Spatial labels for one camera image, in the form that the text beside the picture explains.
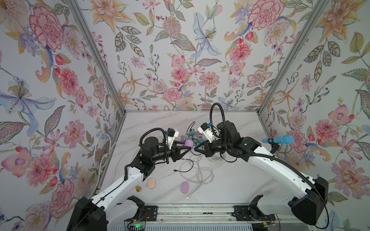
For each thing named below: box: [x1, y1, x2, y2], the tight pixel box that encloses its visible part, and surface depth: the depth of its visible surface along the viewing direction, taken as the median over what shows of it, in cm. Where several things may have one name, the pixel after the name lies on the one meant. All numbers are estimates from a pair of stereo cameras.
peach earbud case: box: [147, 177, 156, 190], surface depth 84 cm
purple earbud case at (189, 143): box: [184, 139, 194, 148], surface depth 71 cm
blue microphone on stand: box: [262, 134, 295, 154], surface depth 80 cm
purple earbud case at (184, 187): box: [181, 181, 189, 194], surface depth 85 cm
